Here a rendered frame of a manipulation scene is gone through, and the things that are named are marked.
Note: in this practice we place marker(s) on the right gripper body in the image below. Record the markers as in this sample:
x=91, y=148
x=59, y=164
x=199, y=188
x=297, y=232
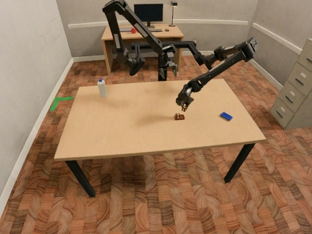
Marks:
x=166, y=65

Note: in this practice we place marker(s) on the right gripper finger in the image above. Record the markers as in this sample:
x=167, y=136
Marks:
x=160, y=71
x=174, y=69

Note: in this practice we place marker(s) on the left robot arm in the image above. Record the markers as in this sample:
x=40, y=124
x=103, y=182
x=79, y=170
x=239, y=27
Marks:
x=249, y=48

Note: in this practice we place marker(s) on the brown wooden calendar tray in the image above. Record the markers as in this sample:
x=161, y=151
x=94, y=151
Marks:
x=182, y=117

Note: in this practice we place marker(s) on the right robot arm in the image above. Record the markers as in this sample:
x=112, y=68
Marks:
x=166, y=53

